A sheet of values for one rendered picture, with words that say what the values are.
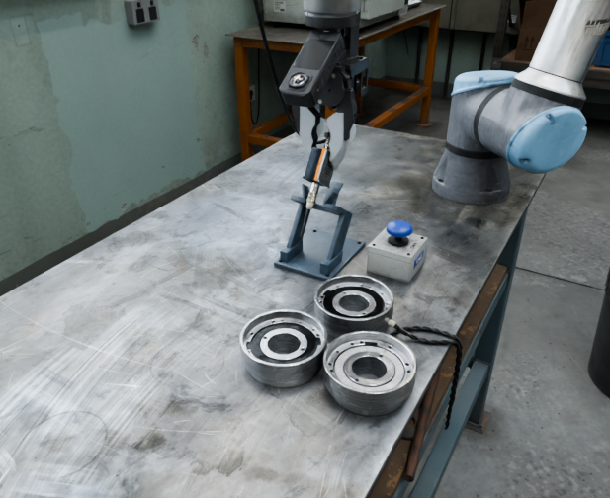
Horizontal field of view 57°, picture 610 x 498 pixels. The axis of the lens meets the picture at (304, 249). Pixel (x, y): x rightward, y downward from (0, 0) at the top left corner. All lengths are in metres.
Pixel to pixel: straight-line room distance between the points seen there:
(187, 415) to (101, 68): 1.98
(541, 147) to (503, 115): 0.08
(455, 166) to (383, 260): 0.33
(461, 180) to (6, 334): 0.80
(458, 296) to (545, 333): 1.35
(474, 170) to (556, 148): 0.18
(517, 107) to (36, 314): 0.78
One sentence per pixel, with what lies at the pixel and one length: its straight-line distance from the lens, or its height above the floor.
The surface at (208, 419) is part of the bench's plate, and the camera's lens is 0.65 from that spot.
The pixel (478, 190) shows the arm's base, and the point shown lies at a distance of 1.11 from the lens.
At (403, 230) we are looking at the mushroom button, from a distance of 0.85.
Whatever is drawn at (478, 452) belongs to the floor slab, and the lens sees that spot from 1.72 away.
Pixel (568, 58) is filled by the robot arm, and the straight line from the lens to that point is 0.98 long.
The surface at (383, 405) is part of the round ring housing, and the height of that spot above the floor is 0.82.
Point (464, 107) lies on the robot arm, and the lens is 1.08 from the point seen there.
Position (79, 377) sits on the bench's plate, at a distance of 0.74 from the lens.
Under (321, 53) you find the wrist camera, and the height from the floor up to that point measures 1.12.
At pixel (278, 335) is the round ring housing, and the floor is 0.83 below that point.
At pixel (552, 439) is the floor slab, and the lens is 1.81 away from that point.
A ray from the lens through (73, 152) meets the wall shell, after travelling 2.44.
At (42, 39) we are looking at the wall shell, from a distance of 2.32.
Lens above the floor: 1.27
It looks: 31 degrees down
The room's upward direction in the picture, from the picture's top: straight up
